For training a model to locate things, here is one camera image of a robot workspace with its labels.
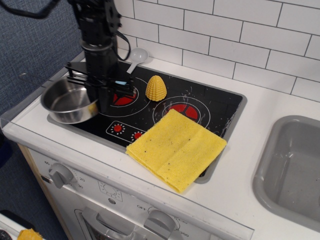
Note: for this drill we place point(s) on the stainless steel pot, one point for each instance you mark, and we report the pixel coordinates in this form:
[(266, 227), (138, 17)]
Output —
[(65, 101)]

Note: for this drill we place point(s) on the grey sink basin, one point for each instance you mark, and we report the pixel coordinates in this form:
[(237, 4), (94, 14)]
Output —
[(287, 179)]

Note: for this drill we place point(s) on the white and blue spoon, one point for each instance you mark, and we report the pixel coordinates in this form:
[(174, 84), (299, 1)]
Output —
[(136, 56)]

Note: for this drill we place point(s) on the black toy stove top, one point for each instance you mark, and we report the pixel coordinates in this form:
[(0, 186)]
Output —
[(128, 117)]

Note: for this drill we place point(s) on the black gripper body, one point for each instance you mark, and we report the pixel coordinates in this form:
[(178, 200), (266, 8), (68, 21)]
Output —
[(99, 69)]

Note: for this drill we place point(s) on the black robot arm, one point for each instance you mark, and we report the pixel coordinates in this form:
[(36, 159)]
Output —
[(93, 21)]

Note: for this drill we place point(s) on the yellow towel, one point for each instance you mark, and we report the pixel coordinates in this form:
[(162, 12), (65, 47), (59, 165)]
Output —
[(176, 150)]

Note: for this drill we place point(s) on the white toy oven front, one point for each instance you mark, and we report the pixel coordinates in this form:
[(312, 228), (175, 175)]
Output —
[(91, 208)]

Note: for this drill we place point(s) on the grey right oven knob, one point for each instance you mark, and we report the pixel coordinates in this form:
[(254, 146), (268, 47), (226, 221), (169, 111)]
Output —
[(160, 224)]

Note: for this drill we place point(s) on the yellow cloth bottom corner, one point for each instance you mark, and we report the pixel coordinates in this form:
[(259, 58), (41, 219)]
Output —
[(29, 234)]

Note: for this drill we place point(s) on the yellow toy corn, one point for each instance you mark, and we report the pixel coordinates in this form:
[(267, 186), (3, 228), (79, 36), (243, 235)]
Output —
[(156, 89)]

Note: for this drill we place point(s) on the grey oven knob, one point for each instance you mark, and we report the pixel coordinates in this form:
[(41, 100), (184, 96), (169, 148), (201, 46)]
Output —
[(160, 224), (60, 175)]

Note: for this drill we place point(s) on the grey left oven knob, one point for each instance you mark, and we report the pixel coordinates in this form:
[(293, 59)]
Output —
[(60, 175)]

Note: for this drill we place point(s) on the wooden side post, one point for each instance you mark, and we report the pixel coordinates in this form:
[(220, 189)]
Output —
[(113, 24)]

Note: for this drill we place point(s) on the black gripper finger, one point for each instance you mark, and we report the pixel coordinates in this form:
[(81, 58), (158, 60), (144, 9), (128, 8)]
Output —
[(105, 96), (92, 92)]

